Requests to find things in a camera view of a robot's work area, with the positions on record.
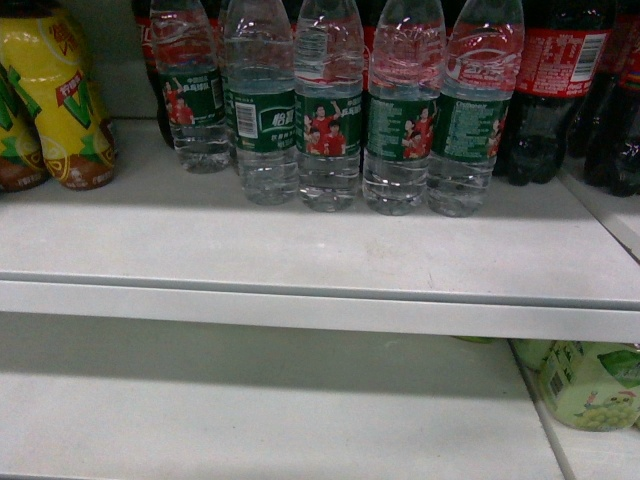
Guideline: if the cola bottle far right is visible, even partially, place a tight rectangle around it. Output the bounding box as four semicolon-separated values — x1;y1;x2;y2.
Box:
583;1;639;197

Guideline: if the white metal shelf board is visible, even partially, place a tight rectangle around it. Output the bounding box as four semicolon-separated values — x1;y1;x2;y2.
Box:
1;120;639;342

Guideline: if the green juice bottle behind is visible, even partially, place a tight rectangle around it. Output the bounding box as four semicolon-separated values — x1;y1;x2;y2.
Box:
510;339;555;372

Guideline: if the green grape juice bottle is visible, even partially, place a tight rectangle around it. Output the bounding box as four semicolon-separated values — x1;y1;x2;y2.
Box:
537;340;639;432

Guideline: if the water bottle far left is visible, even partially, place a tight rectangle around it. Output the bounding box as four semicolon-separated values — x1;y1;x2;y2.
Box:
149;1;229;174

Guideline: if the yellow lemon tea bottle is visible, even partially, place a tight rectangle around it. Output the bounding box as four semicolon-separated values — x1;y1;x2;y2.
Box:
1;66;50;193
1;1;115;191

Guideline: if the cola bottle red label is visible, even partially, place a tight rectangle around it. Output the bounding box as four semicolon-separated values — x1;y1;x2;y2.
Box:
494;1;617;186

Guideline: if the water bottle red players label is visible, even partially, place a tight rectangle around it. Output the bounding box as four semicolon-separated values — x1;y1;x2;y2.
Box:
294;1;364;212

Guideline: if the water bottle rightmost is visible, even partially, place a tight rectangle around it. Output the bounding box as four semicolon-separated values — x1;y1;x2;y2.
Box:
426;1;525;218

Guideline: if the water bottle barcode label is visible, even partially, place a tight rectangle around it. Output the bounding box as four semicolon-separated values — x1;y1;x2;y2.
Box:
224;1;298;205

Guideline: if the water bottle behind front one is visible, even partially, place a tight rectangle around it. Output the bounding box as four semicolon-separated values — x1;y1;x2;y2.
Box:
362;1;446;216

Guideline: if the white lower shelf board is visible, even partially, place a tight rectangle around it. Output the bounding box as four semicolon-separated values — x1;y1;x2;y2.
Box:
1;316;639;479

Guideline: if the yellow lemon tea bottle left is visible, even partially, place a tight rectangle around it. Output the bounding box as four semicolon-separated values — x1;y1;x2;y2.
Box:
1;66;50;193

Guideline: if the cola bottle behind left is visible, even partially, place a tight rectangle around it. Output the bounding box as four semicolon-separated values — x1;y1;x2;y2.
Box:
130;0;174;149

